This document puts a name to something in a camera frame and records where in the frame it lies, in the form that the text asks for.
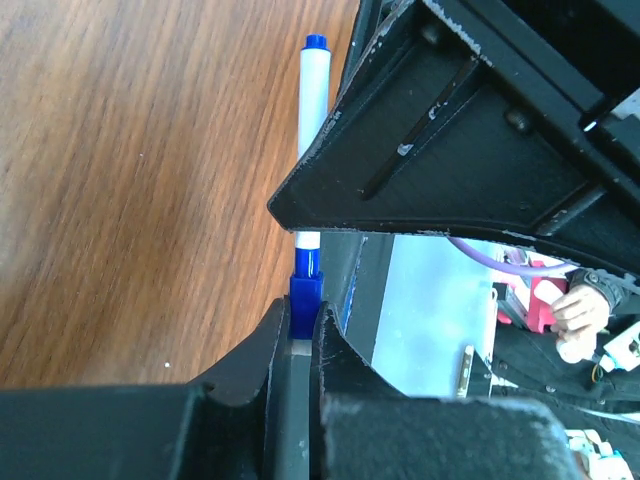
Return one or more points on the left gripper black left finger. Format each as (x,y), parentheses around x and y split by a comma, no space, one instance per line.
(219,425)

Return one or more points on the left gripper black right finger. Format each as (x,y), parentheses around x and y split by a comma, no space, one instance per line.
(360,427)

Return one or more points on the person's hand in background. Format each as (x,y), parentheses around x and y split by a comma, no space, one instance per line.
(580,316)

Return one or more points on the blue marker cap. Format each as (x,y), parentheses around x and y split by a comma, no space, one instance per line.
(305,300)

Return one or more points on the red object in background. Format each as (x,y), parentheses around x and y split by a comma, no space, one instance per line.
(539,316)

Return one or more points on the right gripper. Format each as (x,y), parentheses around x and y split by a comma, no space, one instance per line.
(485,118)

